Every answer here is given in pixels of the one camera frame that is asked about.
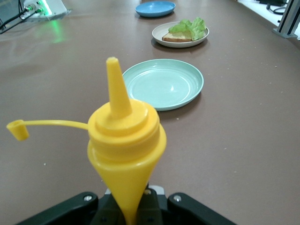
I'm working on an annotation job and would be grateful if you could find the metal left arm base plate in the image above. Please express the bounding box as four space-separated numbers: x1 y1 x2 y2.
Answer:
22 8 73 23

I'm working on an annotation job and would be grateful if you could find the yellow squeeze bottle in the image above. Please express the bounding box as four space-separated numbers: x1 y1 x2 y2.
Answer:
6 56 168 225

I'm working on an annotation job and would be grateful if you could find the beige plate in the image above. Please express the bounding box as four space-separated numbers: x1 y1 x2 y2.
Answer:
151 21 210 49

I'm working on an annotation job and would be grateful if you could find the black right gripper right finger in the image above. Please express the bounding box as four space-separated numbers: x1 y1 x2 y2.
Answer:
138 186 237 225

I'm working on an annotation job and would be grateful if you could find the black base cable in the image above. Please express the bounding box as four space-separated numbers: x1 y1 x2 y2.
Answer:
0 0 36 35

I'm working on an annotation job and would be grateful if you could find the green plate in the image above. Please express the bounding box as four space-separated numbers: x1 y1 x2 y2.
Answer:
121 59 204 112

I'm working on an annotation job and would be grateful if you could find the brown bread slice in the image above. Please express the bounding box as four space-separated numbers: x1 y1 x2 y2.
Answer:
162 30 193 42

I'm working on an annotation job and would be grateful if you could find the blue plate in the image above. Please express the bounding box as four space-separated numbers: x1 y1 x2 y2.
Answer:
135 0 176 18

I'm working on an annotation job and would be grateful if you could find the green lettuce leaf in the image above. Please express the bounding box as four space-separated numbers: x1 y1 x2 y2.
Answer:
168 16 207 41

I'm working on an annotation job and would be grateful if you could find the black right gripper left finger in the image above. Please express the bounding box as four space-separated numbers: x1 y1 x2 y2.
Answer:
14 191 126 225

